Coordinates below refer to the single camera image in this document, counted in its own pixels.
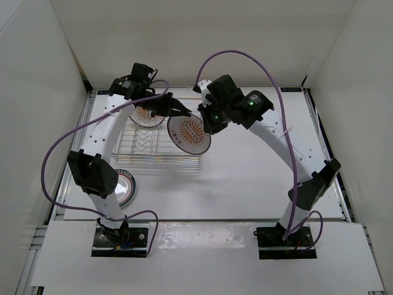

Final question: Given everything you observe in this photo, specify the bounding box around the chrome wire dish rack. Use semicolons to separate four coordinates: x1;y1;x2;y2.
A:
112;117;201;165

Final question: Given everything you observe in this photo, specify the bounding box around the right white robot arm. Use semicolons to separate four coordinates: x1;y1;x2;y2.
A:
193;74;341;246

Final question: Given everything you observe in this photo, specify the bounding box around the green rimmed white plate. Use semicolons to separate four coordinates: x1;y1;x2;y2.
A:
115;169;137;208

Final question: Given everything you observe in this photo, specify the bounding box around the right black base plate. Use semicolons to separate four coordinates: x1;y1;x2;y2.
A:
253;226;317;260

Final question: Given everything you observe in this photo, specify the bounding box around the orange sunburst plate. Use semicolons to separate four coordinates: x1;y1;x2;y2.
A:
130;106;165;128
166;114;211;155

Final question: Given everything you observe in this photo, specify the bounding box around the small dark wall label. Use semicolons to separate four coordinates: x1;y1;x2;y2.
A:
281;87;302;93

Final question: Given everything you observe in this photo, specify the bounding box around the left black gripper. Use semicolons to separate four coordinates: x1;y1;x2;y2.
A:
138;92;191;117

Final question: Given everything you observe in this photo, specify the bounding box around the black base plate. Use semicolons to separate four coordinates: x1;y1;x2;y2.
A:
253;226;317;260
90;223;150;258

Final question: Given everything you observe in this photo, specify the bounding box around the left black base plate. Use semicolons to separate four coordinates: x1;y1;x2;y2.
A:
90;223;150;258

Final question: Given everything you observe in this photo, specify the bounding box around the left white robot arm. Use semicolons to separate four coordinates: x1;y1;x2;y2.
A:
68;63;191;246

